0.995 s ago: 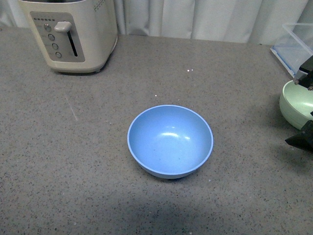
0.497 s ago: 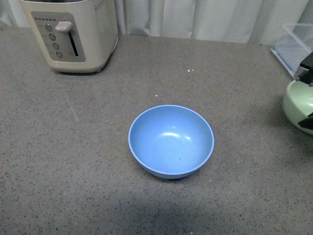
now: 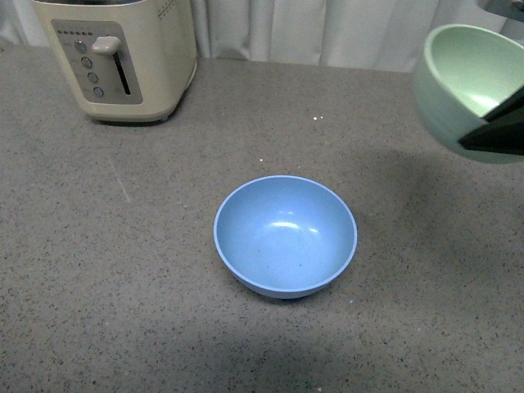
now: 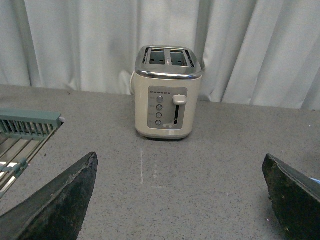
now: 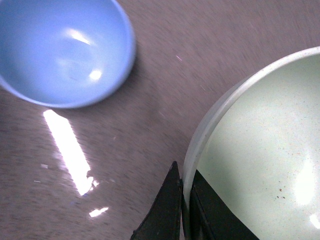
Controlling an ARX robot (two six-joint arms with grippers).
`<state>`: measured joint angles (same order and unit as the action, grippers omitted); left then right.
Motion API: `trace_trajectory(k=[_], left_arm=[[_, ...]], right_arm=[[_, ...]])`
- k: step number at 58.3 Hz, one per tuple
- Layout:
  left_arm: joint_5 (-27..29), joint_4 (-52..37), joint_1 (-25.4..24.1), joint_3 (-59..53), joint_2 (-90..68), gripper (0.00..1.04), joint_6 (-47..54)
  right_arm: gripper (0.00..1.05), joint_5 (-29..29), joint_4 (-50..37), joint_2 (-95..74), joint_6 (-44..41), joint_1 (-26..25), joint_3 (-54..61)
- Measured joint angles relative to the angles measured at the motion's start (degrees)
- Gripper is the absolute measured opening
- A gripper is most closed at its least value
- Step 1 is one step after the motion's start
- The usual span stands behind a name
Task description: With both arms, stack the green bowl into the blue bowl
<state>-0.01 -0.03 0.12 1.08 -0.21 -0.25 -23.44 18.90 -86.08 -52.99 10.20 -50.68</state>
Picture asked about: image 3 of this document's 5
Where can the green bowl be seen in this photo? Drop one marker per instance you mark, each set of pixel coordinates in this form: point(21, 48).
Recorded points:
point(464, 73)

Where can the cream two-slot toaster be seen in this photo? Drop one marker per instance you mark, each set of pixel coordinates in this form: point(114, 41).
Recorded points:
point(125, 61)

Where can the blue bowl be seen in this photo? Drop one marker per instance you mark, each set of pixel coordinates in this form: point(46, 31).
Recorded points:
point(285, 236)

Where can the white curtain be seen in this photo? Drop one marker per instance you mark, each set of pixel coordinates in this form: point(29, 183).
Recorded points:
point(372, 35)

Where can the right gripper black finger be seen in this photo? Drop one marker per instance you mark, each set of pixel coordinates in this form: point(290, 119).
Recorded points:
point(503, 131)

